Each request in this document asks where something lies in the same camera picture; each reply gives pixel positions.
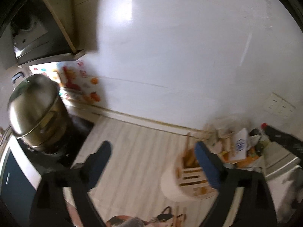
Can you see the fruit wall sticker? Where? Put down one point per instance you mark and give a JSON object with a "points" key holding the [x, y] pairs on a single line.
{"points": [[74, 81]]}

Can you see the steel pot with lid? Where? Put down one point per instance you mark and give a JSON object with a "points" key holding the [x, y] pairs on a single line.
{"points": [[36, 111]]}

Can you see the striped cat table mat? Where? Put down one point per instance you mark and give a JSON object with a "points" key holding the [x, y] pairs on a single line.
{"points": [[130, 183]]}

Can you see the black stove top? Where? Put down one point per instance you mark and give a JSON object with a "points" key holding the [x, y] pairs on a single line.
{"points": [[64, 152]]}

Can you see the white utensil holder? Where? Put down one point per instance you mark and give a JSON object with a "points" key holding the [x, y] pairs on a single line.
{"points": [[181, 184]]}

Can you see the white paper packet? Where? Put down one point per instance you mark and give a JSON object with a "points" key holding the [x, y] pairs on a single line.
{"points": [[239, 145]]}

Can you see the red cap sauce bottle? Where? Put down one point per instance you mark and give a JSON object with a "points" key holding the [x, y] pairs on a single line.
{"points": [[264, 139]]}

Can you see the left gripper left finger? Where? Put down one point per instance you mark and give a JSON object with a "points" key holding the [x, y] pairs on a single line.
{"points": [[84, 177]]}

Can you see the range hood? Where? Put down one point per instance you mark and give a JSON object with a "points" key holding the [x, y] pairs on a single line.
{"points": [[45, 31]]}

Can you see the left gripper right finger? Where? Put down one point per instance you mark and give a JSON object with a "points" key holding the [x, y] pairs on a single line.
{"points": [[223, 179]]}

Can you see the wooden chopstick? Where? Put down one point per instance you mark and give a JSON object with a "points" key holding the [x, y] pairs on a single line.
{"points": [[187, 143]]}

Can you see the wall power outlet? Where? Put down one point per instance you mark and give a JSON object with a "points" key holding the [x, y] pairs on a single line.
{"points": [[276, 105]]}

